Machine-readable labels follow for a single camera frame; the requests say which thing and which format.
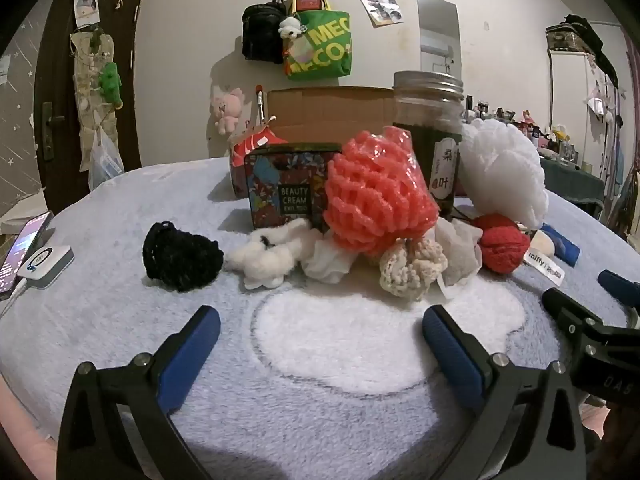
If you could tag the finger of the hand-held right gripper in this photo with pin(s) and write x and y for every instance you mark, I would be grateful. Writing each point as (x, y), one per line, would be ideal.
(570, 310)
(617, 281)

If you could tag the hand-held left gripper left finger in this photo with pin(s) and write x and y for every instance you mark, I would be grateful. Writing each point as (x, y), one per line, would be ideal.
(192, 345)

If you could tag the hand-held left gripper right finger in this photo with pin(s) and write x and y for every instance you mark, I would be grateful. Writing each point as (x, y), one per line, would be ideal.
(450, 350)

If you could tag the blue tube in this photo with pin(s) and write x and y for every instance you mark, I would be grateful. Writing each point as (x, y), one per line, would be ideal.
(564, 244)

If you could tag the black knit scrunchie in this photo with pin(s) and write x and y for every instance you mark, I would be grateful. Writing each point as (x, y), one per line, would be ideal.
(180, 260)

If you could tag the beige crochet scrunchie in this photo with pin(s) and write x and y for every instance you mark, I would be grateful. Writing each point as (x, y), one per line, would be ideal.
(412, 267)

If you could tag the red knit ball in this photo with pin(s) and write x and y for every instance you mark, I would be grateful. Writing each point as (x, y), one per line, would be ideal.
(502, 244)

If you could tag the white fluffy scrunchie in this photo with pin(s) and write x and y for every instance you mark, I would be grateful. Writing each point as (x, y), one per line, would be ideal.
(265, 257)

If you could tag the white foam net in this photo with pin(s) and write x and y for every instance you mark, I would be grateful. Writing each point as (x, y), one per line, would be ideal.
(502, 170)

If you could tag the coral foam net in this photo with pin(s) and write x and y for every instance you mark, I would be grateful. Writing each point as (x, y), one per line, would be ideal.
(377, 195)

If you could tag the cardboard box with red lining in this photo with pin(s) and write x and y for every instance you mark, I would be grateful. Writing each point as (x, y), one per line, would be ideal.
(320, 110)

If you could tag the cream plush pad with tag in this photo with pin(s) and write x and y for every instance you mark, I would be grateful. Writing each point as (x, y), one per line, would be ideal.
(542, 252)

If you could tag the white sheer cloth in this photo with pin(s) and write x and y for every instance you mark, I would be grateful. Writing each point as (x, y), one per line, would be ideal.
(461, 252)

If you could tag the table with green cloth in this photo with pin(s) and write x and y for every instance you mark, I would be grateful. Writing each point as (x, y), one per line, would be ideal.
(572, 182)

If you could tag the white crumpled cloth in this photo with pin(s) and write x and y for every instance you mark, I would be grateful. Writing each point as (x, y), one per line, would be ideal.
(327, 261)

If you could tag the row of small table items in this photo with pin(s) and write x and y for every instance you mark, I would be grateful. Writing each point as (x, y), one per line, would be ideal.
(530, 127)

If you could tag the colourful printed box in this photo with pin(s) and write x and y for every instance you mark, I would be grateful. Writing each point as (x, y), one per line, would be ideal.
(287, 187)

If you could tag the white wardrobe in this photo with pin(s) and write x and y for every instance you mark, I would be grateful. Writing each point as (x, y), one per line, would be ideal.
(575, 100)

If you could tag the smartphone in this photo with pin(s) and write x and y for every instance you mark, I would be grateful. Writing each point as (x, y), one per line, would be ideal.
(20, 255)

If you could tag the white plastic bag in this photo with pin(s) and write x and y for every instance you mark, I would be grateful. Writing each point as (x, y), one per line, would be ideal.
(105, 159)

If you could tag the pink plush toy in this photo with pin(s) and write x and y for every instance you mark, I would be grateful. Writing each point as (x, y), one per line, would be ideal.
(226, 107)

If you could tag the glass jar of green leaves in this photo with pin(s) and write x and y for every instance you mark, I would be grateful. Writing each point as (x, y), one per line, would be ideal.
(425, 110)

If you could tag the dark bag on wardrobe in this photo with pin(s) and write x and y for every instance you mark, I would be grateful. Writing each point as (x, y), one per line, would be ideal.
(570, 37)

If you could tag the green plush toy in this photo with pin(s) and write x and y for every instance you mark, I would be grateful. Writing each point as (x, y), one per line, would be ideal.
(111, 85)

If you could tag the dark wooden door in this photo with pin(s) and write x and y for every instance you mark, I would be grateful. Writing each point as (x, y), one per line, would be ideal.
(60, 85)

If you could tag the hanging door organizer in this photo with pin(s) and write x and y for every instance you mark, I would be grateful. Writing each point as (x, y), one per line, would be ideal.
(90, 60)

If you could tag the black bag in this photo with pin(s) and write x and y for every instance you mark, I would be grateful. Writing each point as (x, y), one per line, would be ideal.
(261, 30)

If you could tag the green tote bag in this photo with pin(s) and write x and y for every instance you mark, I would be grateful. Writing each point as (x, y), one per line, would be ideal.
(322, 42)

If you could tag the white plush toy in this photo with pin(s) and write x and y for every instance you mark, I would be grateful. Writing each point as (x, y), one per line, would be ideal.
(290, 27)

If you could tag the door poster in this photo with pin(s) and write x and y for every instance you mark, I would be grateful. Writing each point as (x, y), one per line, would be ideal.
(87, 7)

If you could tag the wall mirror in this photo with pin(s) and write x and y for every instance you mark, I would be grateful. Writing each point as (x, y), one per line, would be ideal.
(437, 25)

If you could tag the photo wall poster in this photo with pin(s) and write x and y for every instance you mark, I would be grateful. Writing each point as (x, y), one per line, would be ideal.
(381, 4)

